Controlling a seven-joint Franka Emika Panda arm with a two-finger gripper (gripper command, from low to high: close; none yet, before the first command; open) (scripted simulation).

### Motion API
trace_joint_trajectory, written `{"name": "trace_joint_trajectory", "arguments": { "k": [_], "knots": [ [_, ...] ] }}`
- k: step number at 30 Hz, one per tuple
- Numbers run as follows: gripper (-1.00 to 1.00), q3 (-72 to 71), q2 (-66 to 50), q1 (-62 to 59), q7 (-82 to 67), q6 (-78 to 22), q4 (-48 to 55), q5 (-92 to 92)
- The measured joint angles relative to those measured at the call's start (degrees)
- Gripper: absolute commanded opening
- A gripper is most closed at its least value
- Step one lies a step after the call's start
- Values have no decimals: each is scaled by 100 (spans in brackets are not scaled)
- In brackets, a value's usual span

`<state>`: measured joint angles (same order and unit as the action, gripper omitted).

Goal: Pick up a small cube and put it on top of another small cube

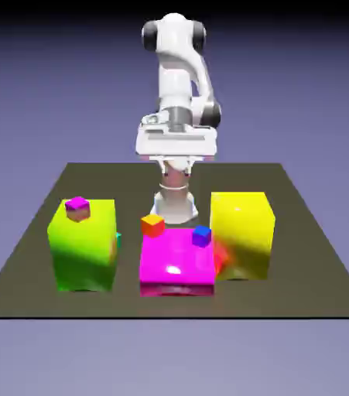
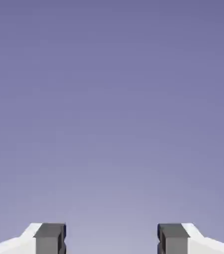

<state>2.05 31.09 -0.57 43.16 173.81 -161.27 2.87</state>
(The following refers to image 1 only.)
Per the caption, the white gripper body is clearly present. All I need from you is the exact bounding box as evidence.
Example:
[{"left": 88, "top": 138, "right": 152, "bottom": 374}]
[{"left": 135, "top": 123, "right": 218, "bottom": 162}]

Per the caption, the small orange cube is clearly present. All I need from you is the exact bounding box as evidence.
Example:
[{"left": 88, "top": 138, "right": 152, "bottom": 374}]
[{"left": 140, "top": 213, "right": 166, "bottom": 239}]

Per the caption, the small blue cube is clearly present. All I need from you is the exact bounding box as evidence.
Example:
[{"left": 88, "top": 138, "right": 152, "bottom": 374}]
[{"left": 191, "top": 225, "right": 213, "bottom": 249}]

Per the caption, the small red cube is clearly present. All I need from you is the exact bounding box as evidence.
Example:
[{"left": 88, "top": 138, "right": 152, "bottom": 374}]
[{"left": 213, "top": 243, "right": 230, "bottom": 275}]

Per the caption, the small magenta cube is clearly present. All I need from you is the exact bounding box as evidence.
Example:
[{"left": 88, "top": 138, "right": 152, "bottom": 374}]
[{"left": 64, "top": 196, "right": 91, "bottom": 224}]

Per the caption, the large yellow box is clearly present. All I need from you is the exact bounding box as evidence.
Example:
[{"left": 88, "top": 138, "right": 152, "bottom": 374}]
[{"left": 209, "top": 191, "right": 276, "bottom": 282}]

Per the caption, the large magenta box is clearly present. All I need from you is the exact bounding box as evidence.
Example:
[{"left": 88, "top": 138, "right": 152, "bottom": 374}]
[{"left": 139, "top": 227, "right": 217, "bottom": 297}]

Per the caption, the large green box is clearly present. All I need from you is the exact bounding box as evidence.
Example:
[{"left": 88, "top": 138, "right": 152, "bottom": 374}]
[{"left": 46, "top": 198, "right": 118, "bottom": 292}]

